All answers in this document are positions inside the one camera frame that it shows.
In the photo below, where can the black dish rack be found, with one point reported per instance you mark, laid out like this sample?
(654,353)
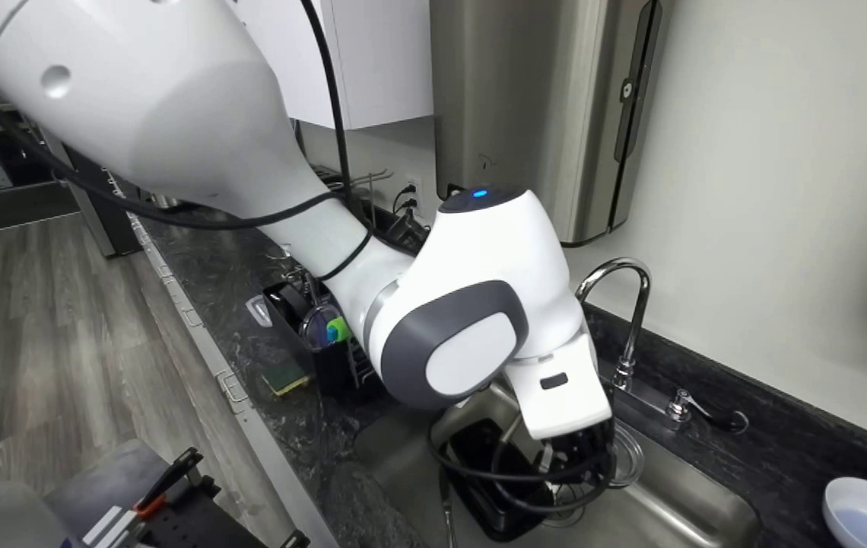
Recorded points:
(280,306)

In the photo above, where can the steel paper towel dispenser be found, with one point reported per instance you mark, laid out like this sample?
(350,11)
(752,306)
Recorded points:
(535,101)

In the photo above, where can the black metal frame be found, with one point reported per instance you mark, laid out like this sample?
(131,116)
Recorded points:
(37,201)

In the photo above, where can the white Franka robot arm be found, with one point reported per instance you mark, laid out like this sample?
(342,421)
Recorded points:
(147,93)

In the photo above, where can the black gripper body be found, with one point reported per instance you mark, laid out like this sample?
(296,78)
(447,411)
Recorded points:
(571,459)

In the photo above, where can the green and yellow sponge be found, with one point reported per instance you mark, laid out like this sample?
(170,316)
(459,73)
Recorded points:
(285,382)

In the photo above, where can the green squeeze bottle blue cap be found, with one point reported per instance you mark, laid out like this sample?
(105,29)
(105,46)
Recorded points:
(340,331)

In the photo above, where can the black rectangular plastic tray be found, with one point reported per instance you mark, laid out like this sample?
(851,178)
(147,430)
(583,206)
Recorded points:
(494,506)

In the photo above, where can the white upper cabinet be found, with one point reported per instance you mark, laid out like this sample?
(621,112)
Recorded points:
(381,63)

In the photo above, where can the chrome faucet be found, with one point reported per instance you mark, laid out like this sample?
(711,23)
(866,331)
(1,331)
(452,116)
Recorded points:
(633,306)

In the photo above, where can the stainless steel sink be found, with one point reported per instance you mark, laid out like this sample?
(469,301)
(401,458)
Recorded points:
(678,518)

